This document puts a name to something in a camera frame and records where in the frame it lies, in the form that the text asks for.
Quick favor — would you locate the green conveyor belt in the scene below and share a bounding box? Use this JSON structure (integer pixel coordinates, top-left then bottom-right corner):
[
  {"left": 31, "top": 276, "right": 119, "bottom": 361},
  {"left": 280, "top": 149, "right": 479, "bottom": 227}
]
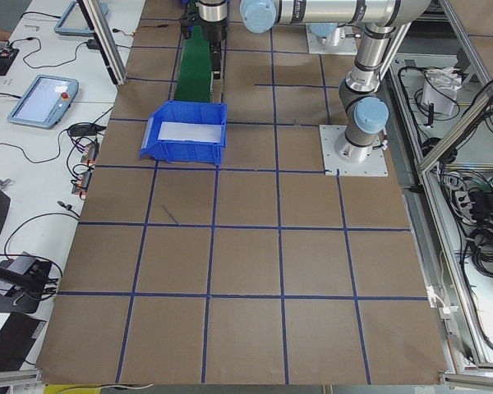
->
[{"left": 174, "top": 26, "right": 213, "bottom": 103}]

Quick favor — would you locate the white foam pad left bin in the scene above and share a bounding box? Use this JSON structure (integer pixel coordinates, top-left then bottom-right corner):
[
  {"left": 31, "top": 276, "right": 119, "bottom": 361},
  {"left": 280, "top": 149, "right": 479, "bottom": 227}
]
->
[{"left": 158, "top": 121, "right": 222, "bottom": 143}]

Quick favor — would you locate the left blue plastic bin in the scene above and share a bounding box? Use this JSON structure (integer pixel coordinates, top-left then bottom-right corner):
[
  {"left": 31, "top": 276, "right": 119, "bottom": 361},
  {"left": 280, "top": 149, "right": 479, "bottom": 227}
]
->
[{"left": 140, "top": 100, "right": 228, "bottom": 166}]

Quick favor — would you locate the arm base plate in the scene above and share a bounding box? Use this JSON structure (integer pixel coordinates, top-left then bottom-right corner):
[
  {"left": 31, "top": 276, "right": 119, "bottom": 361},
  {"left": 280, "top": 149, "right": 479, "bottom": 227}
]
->
[
  {"left": 306, "top": 23, "right": 361, "bottom": 56},
  {"left": 320, "top": 125, "right": 388, "bottom": 177}
]

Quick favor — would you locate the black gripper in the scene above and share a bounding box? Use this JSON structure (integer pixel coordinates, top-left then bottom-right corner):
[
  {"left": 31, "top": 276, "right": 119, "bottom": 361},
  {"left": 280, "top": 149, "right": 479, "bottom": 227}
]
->
[{"left": 179, "top": 11, "right": 227, "bottom": 80}]

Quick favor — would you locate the aluminium frame post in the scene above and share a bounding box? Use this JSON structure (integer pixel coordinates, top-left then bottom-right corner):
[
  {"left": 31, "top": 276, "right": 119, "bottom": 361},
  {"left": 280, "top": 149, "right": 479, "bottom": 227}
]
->
[{"left": 77, "top": 0, "right": 127, "bottom": 86}]

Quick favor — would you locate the far teach pendant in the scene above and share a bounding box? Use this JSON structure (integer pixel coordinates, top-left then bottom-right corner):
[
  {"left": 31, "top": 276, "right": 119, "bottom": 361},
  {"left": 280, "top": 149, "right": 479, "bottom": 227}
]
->
[{"left": 53, "top": 1, "right": 93, "bottom": 38}]

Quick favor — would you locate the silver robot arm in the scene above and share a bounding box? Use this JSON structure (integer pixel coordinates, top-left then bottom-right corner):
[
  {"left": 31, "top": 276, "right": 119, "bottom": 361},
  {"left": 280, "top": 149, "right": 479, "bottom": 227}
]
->
[{"left": 240, "top": 0, "right": 429, "bottom": 163}]

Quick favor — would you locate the teach pendant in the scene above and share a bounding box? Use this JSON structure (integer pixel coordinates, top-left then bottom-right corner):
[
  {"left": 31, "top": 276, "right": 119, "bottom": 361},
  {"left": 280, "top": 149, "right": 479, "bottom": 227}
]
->
[
  {"left": 53, "top": 1, "right": 93, "bottom": 38},
  {"left": 7, "top": 75, "right": 79, "bottom": 129}
]

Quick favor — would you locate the near teach pendant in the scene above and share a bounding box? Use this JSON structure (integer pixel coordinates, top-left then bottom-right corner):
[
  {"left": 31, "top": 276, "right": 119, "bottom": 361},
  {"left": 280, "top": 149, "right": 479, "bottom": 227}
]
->
[{"left": 7, "top": 75, "right": 79, "bottom": 129}]

